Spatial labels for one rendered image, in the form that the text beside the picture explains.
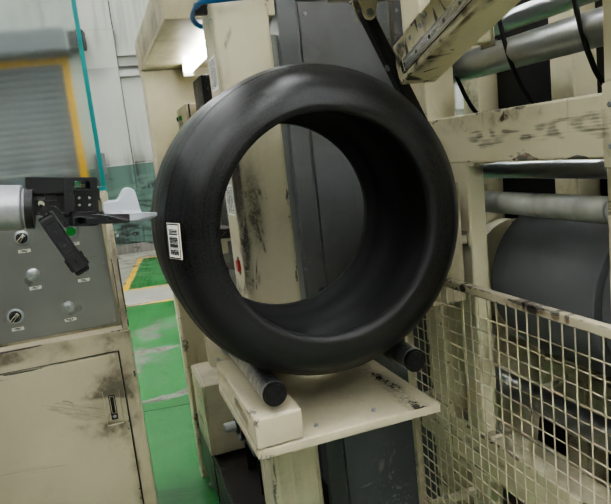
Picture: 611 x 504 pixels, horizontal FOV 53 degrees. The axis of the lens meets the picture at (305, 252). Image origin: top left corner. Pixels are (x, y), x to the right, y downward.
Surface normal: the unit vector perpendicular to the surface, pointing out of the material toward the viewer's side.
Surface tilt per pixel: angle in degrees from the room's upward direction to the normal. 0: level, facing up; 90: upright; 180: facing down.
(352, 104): 80
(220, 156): 83
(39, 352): 90
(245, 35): 90
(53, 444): 90
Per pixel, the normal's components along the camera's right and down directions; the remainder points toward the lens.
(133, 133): 0.19, 0.15
